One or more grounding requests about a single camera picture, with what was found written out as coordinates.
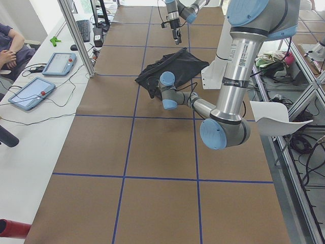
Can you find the white pedestal column base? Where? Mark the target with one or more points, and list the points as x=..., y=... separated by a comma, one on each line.
x=213, y=74

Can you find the black foam handle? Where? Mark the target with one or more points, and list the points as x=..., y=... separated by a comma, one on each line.
x=7, y=138

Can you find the lower blue teach pendant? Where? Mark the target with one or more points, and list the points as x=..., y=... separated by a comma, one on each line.
x=32, y=94

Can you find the black computer keyboard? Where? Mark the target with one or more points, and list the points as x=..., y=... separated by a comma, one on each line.
x=84, y=29

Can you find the blue teach pendant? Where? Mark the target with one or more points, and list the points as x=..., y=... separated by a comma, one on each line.
x=32, y=94
x=59, y=64

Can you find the pile of colourful cloths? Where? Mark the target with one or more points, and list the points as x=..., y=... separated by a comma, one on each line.
x=275, y=64

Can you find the black power adapter box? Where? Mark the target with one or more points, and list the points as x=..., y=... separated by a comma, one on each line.
x=98, y=37

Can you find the green plastic clamp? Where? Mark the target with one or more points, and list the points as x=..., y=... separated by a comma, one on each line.
x=54, y=40

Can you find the upper blue teach pendant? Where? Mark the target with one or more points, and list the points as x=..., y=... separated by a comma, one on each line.
x=59, y=64

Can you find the black computer mouse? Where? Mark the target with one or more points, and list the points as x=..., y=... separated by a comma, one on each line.
x=73, y=47

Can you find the black t-shirt with logo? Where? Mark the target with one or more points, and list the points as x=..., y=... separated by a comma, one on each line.
x=182, y=64

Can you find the seated person in purple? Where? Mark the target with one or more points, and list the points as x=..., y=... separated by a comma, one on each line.
x=15, y=55

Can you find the aluminium frame post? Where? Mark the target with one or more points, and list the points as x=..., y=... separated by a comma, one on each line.
x=71, y=23

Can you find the aluminium side frame rack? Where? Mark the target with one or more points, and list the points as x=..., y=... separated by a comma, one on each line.
x=297, y=160

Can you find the red cylinder object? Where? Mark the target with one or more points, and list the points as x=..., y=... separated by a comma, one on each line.
x=13, y=229

